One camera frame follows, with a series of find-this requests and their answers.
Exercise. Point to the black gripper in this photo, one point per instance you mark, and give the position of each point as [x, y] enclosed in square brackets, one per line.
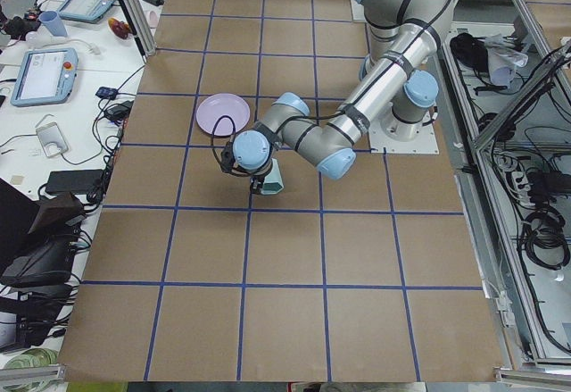
[257, 179]

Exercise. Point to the mint green faceted cup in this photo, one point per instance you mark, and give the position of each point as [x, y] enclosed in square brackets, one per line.
[272, 181]

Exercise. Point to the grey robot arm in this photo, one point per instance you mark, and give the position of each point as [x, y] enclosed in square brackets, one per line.
[405, 33]

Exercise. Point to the lilac plate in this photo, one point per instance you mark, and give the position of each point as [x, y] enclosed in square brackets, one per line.
[222, 114]

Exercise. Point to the pink paper cup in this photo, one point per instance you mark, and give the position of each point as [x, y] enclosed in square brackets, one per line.
[152, 19]

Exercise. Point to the light blue plastic cup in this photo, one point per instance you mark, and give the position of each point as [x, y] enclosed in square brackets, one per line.
[53, 22]

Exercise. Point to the amber glossy object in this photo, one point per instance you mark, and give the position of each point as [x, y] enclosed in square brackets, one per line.
[119, 28]

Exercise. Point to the teach pendant near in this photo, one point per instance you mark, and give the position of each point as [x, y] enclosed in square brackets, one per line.
[45, 77]

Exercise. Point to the teach pendant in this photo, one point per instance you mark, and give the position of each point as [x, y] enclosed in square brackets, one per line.
[88, 11]
[45, 77]

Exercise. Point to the teach pendant far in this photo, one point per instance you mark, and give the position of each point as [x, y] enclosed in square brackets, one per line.
[88, 11]

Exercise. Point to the aluminium frame post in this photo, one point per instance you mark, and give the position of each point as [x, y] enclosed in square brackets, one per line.
[141, 31]

